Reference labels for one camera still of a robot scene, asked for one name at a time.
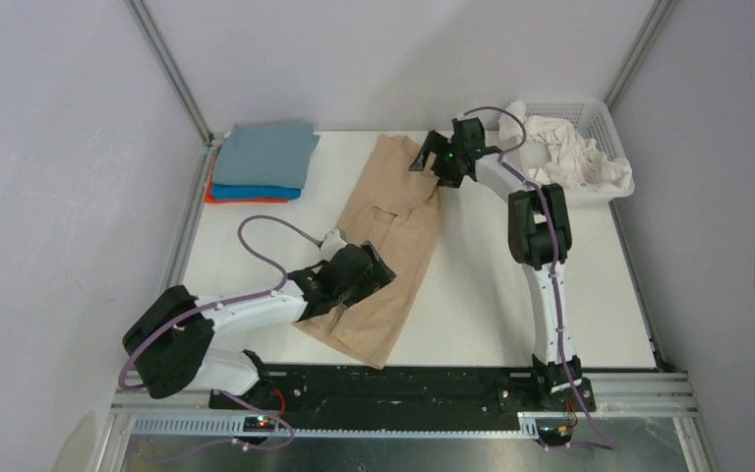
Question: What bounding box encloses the left aluminium frame post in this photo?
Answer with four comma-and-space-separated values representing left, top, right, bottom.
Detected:
124, 0, 213, 146

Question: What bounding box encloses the bright blue folded t shirt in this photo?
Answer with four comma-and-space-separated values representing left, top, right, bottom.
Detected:
212, 184, 302, 202

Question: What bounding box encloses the right aluminium frame post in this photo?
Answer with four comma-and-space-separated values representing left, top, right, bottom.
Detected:
604, 0, 679, 111

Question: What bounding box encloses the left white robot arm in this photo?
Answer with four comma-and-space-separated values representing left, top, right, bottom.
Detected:
122, 243, 395, 409

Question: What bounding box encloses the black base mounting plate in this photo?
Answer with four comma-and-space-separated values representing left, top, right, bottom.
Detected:
243, 364, 568, 433

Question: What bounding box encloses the right small circuit board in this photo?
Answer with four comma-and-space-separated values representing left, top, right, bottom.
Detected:
538, 426, 573, 448

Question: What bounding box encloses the white plastic laundry basket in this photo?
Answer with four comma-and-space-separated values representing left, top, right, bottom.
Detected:
497, 97, 637, 209

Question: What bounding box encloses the small circuit board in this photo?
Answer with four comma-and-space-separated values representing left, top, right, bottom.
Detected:
538, 426, 573, 448
242, 415, 277, 433

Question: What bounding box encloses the orange folded t shirt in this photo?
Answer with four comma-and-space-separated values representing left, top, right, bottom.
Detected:
203, 147, 288, 205

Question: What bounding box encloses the grey-blue folded t shirt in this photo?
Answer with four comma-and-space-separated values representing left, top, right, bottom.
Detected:
212, 122, 320, 189

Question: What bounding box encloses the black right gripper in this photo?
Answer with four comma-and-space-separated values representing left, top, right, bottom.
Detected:
410, 130, 464, 189

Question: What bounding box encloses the aluminium frame post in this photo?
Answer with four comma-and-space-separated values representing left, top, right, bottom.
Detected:
604, 0, 679, 111
124, 0, 213, 146

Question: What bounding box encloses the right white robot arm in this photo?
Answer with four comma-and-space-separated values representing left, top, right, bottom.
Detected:
409, 118, 595, 414

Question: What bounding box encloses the front aluminium rail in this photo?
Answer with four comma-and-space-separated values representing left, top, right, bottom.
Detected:
115, 365, 699, 439

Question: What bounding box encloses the white crumpled t shirt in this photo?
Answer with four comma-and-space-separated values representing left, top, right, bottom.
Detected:
498, 98, 634, 197

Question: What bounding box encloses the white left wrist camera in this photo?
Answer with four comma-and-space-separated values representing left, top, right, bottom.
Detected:
319, 228, 348, 262

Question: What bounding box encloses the beige t shirt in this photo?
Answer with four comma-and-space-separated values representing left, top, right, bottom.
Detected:
294, 135, 445, 369

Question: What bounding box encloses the left small circuit board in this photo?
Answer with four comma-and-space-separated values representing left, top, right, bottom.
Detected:
242, 415, 277, 433

